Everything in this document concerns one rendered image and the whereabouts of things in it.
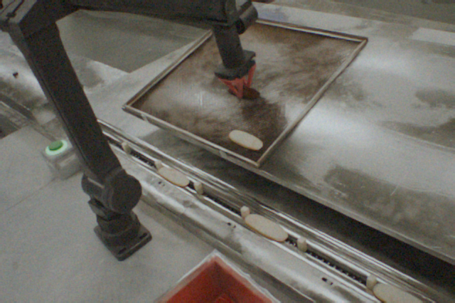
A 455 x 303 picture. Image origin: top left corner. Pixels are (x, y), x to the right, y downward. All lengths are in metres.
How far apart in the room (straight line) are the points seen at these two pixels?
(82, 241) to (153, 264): 0.19
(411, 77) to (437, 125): 0.17
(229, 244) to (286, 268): 0.12
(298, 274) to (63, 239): 0.54
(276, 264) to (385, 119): 0.41
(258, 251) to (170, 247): 0.20
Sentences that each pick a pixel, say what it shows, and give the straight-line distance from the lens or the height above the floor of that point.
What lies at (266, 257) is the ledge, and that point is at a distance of 0.79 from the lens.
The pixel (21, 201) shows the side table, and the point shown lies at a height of 0.82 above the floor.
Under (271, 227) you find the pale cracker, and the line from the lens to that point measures 0.83.
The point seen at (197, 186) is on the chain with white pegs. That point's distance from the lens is 0.94.
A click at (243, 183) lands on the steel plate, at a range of 0.99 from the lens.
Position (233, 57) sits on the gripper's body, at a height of 1.05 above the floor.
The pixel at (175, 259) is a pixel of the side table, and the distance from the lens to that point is 0.88.
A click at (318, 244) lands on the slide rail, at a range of 0.82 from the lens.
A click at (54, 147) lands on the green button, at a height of 0.91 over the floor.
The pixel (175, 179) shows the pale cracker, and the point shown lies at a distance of 0.98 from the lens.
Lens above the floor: 1.49
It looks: 38 degrees down
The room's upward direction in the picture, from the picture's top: 12 degrees counter-clockwise
